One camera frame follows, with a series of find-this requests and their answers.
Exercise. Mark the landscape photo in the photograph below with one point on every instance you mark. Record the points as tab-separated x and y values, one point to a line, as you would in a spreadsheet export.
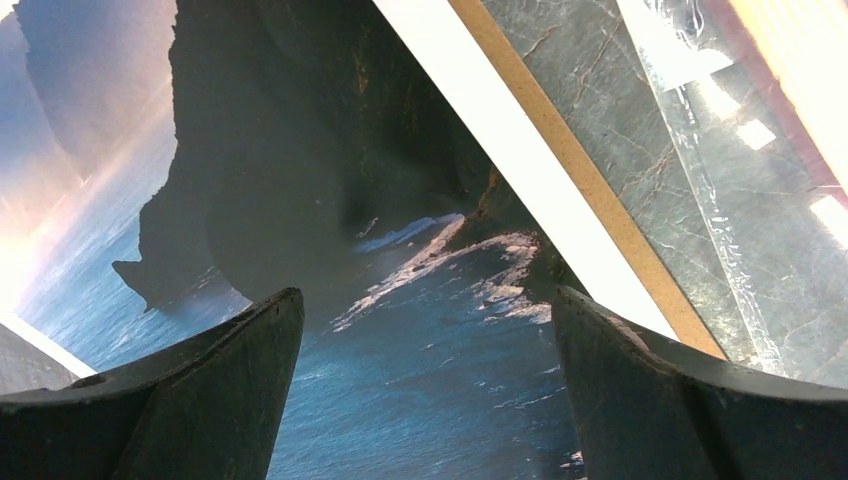
165	165

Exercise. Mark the pink wooden picture frame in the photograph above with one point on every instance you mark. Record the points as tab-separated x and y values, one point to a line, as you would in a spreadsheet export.
797	53

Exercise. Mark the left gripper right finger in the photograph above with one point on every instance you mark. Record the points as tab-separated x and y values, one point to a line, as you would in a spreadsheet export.
649	407

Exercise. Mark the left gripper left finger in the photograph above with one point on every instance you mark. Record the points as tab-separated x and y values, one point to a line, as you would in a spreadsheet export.
207	407

